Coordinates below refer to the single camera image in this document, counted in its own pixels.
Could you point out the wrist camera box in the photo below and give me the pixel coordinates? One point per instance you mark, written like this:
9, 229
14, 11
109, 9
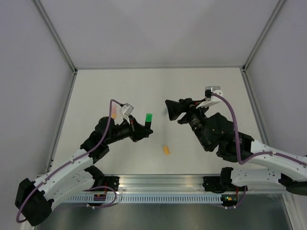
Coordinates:
212, 94
126, 110

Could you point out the left aluminium frame post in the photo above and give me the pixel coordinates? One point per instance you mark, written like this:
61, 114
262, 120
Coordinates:
54, 34

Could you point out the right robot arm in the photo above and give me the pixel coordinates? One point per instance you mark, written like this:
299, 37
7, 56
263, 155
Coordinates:
215, 126

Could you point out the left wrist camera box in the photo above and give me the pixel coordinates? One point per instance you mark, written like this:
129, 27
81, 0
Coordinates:
126, 110

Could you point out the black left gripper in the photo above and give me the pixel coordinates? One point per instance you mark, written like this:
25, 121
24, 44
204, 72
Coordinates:
137, 131

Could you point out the white slotted cable duct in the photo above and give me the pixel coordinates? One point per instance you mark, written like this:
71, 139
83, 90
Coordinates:
98, 198

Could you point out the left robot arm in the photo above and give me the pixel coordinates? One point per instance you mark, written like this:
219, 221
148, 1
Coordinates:
36, 199

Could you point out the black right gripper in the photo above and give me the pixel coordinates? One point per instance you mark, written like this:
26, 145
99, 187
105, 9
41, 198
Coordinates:
188, 107

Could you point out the aluminium frame post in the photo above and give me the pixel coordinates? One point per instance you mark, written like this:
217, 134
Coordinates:
266, 29
54, 34

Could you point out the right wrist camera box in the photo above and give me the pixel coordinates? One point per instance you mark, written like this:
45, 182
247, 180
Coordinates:
212, 94

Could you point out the orange highlighter pen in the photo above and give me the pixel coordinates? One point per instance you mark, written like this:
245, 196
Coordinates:
115, 110

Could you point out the orange pen cap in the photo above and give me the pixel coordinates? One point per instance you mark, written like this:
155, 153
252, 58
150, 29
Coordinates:
166, 150

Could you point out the right aluminium frame post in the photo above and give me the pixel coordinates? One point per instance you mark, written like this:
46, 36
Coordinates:
266, 29

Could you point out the dark green highlighter pen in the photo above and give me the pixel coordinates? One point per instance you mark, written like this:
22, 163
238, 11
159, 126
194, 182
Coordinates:
148, 124

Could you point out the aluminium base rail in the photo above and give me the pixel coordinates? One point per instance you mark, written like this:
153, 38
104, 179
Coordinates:
185, 183

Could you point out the bright green pen cap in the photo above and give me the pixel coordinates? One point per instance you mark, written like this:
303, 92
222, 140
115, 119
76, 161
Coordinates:
149, 117

